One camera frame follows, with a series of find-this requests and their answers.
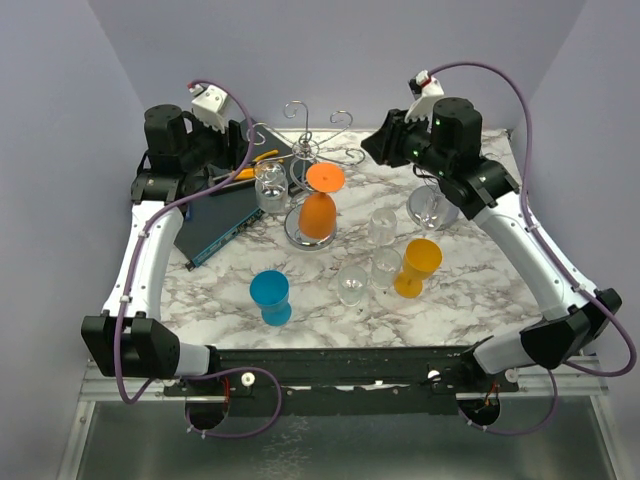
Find yellow plastic goblet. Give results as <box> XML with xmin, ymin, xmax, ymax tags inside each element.
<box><xmin>394</xmin><ymin>238</ymin><xmax>443</xmax><ymax>298</ymax></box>

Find grey metal faucet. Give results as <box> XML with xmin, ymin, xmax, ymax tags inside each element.
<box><xmin>208</xmin><ymin>174</ymin><xmax>255</xmax><ymax>196</ymax></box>

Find aluminium rail frame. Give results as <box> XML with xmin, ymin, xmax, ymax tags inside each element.
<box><xmin>58</xmin><ymin>347</ymin><xmax>630</xmax><ymax>479</ymax></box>

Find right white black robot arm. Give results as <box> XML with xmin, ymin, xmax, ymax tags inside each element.
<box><xmin>361</xmin><ymin>97</ymin><xmax>622</xmax><ymax>392</ymax></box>

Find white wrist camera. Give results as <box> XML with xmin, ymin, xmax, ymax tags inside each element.
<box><xmin>404</xmin><ymin>70</ymin><xmax>445</xmax><ymax>123</ymax></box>
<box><xmin>188</xmin><ymin>84</ymin><xmax>229</xmax><ymax>133</ymax></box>

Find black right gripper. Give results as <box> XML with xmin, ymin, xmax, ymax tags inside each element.
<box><xmin>359</xmin><ymin>107</ymin><xmax>450</xmax><ymax>180</ymax></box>

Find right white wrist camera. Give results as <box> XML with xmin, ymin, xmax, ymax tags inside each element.
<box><xmin>404</xmin><ymin>70</ymin><xmax>445</xmax><ymax>123</ymax></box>

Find blue plastic goblet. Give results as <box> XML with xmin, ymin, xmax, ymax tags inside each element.
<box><xmin>249</xmin><ymin>270</ymin><xmax>292</xmax><ymax>326</ymax></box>

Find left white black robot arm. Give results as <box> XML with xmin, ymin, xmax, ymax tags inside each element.
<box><xmin>81</xmin><ymin>102</ymin><xmax>248</xmax><ymax>395</ymax></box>

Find yellow handled pliers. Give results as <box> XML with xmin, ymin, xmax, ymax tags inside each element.
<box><xmin>252</xmin><ymin>149</ymin><xmax>281</xmax><ymax>165</ymax></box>

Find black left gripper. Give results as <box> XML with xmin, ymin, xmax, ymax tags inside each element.
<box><xmin>180</xmin><ymin>112</ymin><xmax>253</xmax><ymax>174</ymax></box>

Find dark blue network switch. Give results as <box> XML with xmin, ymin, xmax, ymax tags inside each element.
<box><xmin>174</xmin><ymin>123</ymin><xmax>291</xmax><ymax>271</ymax></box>

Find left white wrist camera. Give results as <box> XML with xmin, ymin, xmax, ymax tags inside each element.
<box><xmin>188</xmin><ymin>84</ymin><xmax>229</xmax><ymax>133</ymax></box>

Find orange plastic goblet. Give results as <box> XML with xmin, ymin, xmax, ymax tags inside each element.
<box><xmin>298</xmin><ymin>162</ymin><xmax>345</xmax><ymax>240</ymax></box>

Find clear patterned wine glass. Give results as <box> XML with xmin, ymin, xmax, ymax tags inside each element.
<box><xmin>254</xmin><ymin>161</ymin><xmax>289</xmax><ymax>214</ymax></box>

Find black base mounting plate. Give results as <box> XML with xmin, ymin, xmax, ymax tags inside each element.
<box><xmin>164</xmin><ymin>344</ymin><xmax>521</xmax><ymax>416</ymax></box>

